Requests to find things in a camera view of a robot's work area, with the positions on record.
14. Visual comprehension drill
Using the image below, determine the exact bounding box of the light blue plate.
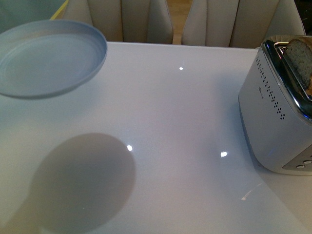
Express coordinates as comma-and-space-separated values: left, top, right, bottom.
0, 20, 108, 99

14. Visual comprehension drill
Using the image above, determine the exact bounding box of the white chrome-top toaster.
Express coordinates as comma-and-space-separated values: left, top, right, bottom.
238, 39, 312, 176

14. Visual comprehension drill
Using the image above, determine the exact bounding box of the beige chair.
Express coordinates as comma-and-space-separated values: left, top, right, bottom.
181, 0, 306, 48
63, 0, 174, 44

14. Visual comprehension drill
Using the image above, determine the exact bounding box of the brown bread slice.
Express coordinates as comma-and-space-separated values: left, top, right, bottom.
285, 37, 312, 96

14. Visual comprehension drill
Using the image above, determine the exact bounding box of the beige chair left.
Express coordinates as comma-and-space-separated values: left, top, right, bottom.
63, 0, 174, 44

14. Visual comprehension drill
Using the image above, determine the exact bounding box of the beige chair right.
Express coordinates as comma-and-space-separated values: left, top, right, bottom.
181, 0, 306, 48

